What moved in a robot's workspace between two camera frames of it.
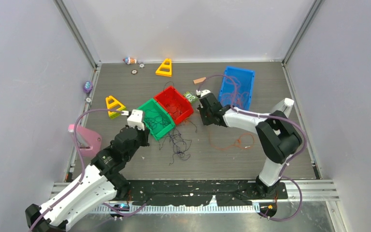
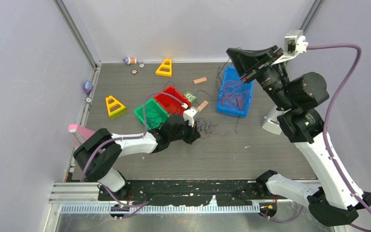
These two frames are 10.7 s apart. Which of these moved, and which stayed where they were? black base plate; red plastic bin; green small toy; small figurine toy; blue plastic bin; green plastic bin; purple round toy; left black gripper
Moved: left black gripper
Stayed: blue plastic bin; black base plate; green plastic bin; green small toy; purple round toy; red plastic bin; small figurine toy
